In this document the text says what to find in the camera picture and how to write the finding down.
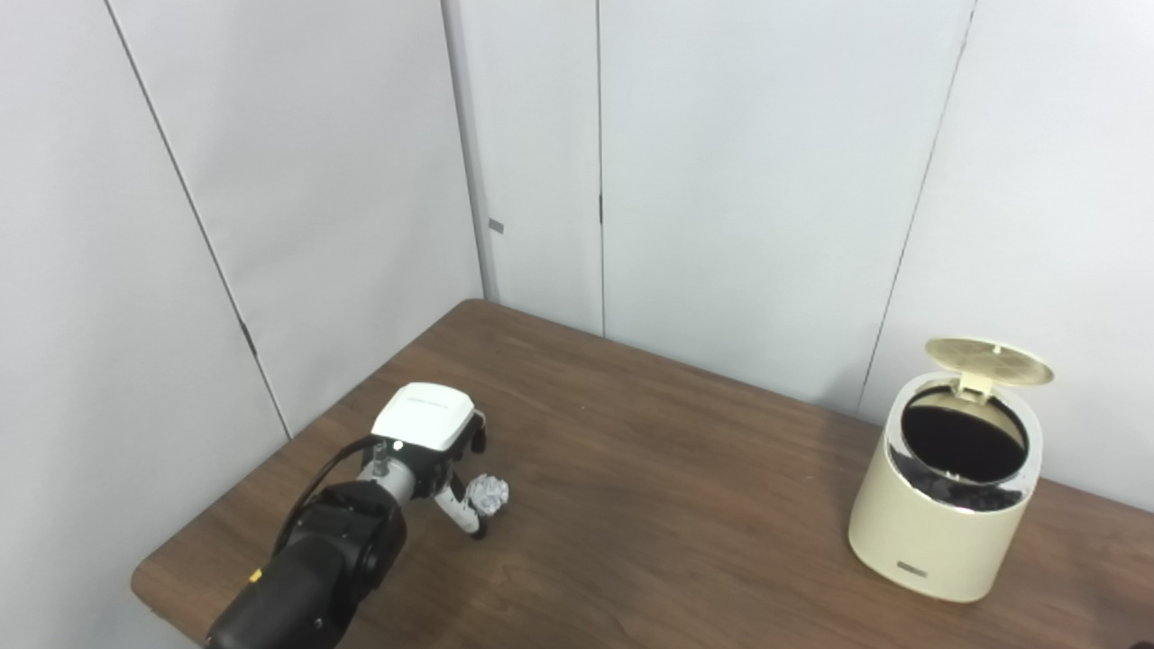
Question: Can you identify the cream-colored round bin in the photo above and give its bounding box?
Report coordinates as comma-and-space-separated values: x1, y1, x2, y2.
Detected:
847, 371, 1044, 603

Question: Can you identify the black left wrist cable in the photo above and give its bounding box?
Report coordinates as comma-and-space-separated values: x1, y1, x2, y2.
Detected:
270, 435, 398, 560

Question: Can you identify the cream round bin lid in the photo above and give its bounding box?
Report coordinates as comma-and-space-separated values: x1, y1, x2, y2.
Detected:
925, 337, 1056, 398

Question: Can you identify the black bin liner bag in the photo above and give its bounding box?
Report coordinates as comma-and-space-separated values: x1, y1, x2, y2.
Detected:
888, 386, 1029, 513

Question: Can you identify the grey wall corner post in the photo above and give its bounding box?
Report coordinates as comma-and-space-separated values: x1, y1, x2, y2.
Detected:
442, 0, 499, 303

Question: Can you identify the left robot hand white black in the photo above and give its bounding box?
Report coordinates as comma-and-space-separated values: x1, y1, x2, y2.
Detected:
370, 382, 492, 540

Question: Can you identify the white paper ball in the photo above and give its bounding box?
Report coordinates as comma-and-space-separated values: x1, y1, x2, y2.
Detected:
464, 474, 510, 516

